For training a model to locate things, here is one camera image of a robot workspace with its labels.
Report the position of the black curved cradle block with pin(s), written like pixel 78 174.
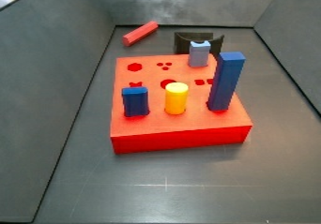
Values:
pixel 183 39

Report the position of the light blue notched peg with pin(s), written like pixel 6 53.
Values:
pixel 200 51

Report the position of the red foam peg board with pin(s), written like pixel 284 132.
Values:
pixel 161 131

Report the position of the short dark blue peg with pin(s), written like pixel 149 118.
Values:
pixel 135 101

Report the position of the yellow cylinder peg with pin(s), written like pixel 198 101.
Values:
pixel 177 93

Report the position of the tall dark blue peg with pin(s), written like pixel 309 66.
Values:
pixel 229 67

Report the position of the red hexagonal prism peg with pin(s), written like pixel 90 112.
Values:
pixel 138 33

